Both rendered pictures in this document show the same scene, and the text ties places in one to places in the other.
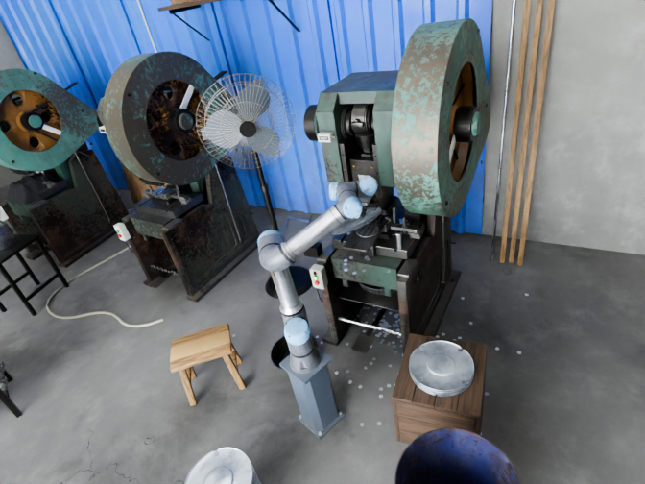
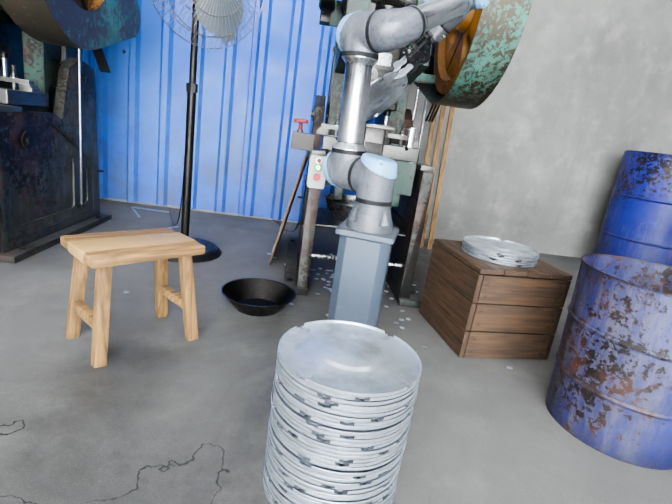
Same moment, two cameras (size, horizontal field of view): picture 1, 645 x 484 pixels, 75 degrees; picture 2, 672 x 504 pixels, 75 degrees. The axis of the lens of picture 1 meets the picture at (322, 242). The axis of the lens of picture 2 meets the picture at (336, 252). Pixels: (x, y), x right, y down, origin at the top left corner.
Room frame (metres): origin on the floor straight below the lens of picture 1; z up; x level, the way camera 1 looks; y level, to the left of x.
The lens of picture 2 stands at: (0.42, 1.19, 0.75)
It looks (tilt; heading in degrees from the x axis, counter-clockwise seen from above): 16 degrees down; 319
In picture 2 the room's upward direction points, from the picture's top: 8 degrees clockwise
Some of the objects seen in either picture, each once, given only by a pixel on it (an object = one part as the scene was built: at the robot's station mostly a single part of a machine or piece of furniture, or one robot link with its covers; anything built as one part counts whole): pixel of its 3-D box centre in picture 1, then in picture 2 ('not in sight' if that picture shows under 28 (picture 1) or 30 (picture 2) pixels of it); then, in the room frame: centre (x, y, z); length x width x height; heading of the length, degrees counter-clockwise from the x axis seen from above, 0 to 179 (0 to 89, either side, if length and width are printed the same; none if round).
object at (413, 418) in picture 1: (441, 393); (487, 295); (1.29, -0.43, 0.18); 0.40 x 0.38 x 0.35; 152
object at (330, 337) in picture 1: (351, 246); (306, 182); (2.30, -0.19, 0.45); 0.92 x 0.12 x 0.90; 145
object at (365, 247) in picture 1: (365, 245); (373, 139); (1.89, -0.22, 0.72); 0.25 x 0.14 x 0.14; 145
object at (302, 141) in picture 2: (314, 256); (301, 153); (2.02, 0.06, 0.62); 0.10 x 0.06 x 0.20; 55
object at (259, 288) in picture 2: (295, 353); (258, 299); (1.87, 0.30, 0.04); 0.30 x 0.30 x 0.07
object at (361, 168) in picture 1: (369, 181); (380, 66); (2.00, -0.30, 1.04); 0.17 x 0.15 x 0.30; 145
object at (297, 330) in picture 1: (298, 335); (375, 176); (1.42, 0.19, 0.62); 0.13 x 0.12 x 0.14; 4
